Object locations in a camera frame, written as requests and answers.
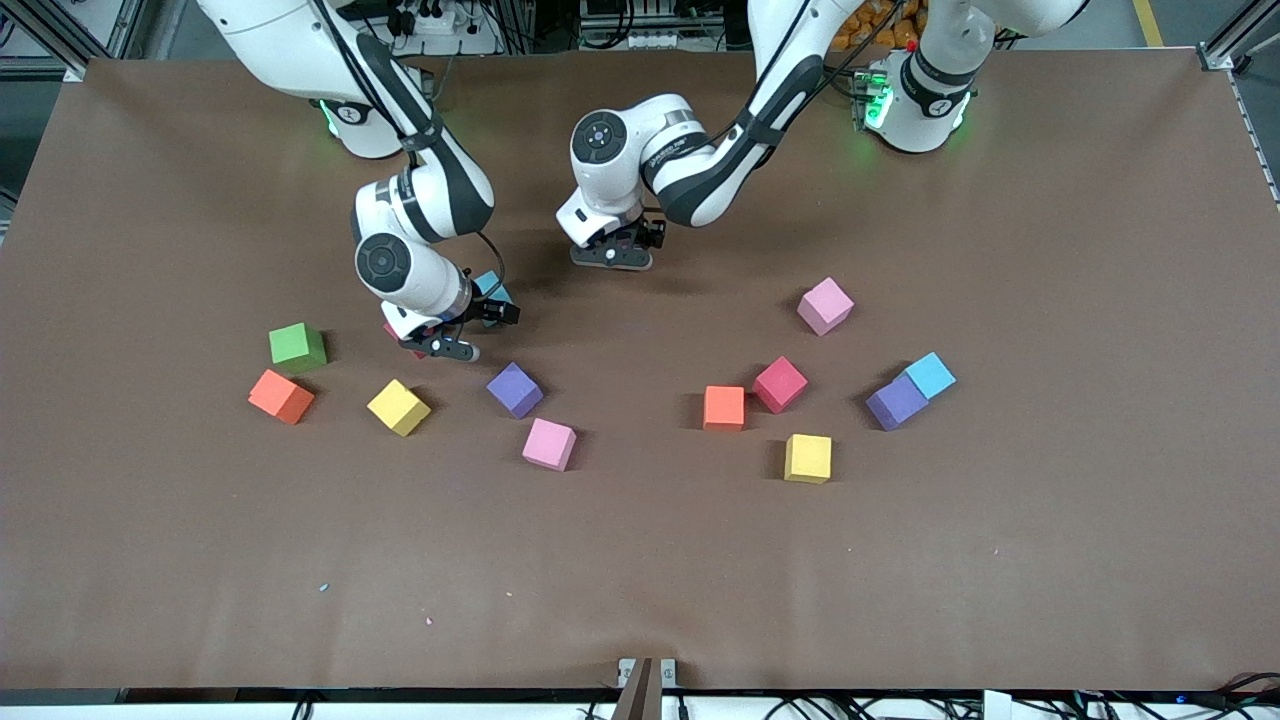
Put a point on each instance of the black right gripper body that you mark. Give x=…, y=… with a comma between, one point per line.
x=484, y=309

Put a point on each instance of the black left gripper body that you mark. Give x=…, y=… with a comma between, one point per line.
x=641, y=233

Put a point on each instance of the blue foam cube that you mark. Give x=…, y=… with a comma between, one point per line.
x=932, y=374
x=488, y=285

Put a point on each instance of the purple foam cube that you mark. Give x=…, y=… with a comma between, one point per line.
x=895, y=403
x=515, y=390

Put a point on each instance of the pink foam cube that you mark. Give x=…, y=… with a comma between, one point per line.
x=549, y=445
x=825, y=306

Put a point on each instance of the orange foam cube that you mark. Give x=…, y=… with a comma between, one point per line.
x=280, y=397
x=724, y=408

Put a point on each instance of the red foam cube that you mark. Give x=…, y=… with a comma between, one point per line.
x=780, y=385
x=389, y=331

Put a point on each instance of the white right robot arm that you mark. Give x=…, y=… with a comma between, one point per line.
x=420, y=200

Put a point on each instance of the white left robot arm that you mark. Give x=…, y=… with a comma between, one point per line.
x=690, y=170

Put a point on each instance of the yellow foam cube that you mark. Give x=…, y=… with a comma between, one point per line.
x=398, y=408
x=808, y=459

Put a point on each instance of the green foam cube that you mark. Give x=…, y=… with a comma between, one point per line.
x=296, y=345

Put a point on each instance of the brown table mat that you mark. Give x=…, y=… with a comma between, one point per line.
x=640, y=560

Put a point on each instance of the white power strip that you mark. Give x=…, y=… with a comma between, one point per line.
x=440, y=22

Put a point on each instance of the bag of oranges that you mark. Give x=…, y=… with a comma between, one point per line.
x=885, y=25

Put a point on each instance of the aluminium frame profile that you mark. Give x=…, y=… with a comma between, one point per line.
x=75, y=68
x=1222, y=55

